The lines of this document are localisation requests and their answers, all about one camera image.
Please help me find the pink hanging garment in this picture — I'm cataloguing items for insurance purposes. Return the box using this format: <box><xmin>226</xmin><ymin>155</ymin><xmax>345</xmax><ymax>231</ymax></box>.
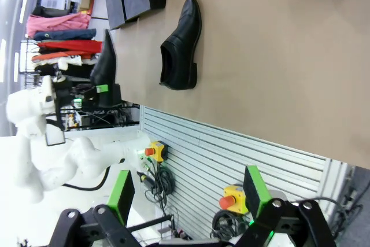
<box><xmin>26</xmin><ymin>12</ymin><xmax>93</xmax><ymax>38</ymax></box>

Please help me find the yellow emergency stop button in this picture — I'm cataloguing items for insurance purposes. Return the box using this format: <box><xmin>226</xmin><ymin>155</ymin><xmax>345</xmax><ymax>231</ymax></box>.
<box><xmin>144</xmin><ymin>140</ymin><xmax>169</xmax><ymax>163</ymax></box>
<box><xmin>219</xmin><ymin>185</ymin><xmax>250</xmax><ymax>215</ymax></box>

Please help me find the black cable bundle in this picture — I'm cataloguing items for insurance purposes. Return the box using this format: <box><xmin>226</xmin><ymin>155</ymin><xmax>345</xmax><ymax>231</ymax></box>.
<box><xmin>138</xmin><ymin>161</ymin><xmax>176</xmax><ymax>210</ymax></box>
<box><xmin>212</xmin><ymin>210</ymin><xmax>251</xmax><ymax>241</ymax></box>

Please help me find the black hanging garment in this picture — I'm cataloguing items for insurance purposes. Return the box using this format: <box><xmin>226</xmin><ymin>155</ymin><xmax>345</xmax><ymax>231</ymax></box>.
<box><xmin>34</xmin><ymin>64</ymin><xmax>98</xmax><ymax>82</ymax></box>

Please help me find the black pointed dress shoe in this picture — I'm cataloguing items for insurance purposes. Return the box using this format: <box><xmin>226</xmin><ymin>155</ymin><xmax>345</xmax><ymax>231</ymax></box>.
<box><xmin>89</xmin><ymin>29</ymin><xmax>123</xmax><ymax>108</ymax></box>
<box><xmin>159</xmin><ymin>0</ymin><xmax>202</xmax><ymax>91</ymax></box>

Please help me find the white slatted metal panel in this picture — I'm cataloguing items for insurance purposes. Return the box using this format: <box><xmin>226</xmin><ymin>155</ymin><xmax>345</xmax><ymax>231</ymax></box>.
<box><xmin>139</xmin><ymin>104</ymin><xmax>332</xmax><ymax>241</ymax></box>

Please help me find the orange hanging garment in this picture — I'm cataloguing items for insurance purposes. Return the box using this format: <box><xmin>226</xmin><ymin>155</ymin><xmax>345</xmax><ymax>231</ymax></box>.
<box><xmin>31</xmin><ymin>51</ymin><xmax>98</xmax><ymax>62</ymax></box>

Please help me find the red hanging garment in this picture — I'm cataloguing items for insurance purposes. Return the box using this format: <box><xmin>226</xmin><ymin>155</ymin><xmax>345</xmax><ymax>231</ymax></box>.
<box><xmin>36</xmin><ymin>39</ymin><xmax>104</xmax><ymax>53</ymax></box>

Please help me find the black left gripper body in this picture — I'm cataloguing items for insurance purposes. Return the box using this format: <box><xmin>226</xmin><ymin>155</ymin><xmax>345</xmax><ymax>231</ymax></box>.
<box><xmin>54</xmin><ymin>80</ymin><xmax>77</xmax><ymax>106</ymax></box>

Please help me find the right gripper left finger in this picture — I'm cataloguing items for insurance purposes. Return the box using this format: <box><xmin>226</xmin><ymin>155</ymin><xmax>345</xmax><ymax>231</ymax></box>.
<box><xmin>48</xmin><ymin>169</ymin><xmax>143</xmax><ymax>247</ymax></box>

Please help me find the blue denim hanging garment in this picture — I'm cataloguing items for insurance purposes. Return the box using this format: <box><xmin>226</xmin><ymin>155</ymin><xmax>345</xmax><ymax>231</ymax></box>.
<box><xmin>32</xmin><ymin>28</ymin><xmax>98</xmax><ymax>41</ymax></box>

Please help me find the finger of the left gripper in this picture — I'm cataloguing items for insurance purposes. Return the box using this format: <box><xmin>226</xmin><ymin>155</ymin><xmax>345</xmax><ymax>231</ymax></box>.
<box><xmin>75</xmin><ymin>83</ymin><xmax>110</xmax><ymax>99</ymax></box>

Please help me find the white hanging garment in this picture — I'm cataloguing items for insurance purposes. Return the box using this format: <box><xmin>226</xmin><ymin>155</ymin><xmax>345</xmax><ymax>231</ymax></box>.
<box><xmin>54</xmin><ymin>57</ymin><xmax>84</xmax><ymax>71</ymax></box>

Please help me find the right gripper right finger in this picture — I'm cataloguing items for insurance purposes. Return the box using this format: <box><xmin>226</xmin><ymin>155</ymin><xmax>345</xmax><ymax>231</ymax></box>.
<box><xmin>235</xmin><ymin>165</ymin><xmax>338</xmax><ymax>247</ymax></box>

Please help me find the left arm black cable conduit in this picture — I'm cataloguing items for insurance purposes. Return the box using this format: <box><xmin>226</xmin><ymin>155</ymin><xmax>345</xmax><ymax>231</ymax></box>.
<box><xmin>61</xmin><ymin>157</ymin><xmax>125</xmax><ymax>191</ymax></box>

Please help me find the brown cardboard box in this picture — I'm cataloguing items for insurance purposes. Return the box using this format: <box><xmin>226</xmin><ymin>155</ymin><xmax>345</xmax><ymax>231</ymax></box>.
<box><xmin>79</xmin><ymin>0</ymin><xmax>98</xmax><ymax>11</ymax></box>

